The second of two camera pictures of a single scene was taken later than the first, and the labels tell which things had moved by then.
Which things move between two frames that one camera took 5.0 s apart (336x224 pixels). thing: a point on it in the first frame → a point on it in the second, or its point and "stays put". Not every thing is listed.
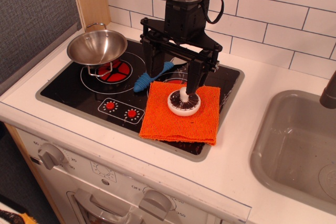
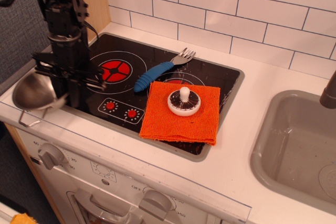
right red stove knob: [132, 114] stays put
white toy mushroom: [180, 103] stays put
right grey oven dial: [155, 204] stays put
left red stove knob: [110, 105] stays put
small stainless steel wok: [96, 47] → [35, 91]
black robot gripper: [181, 32] → [70, 60]
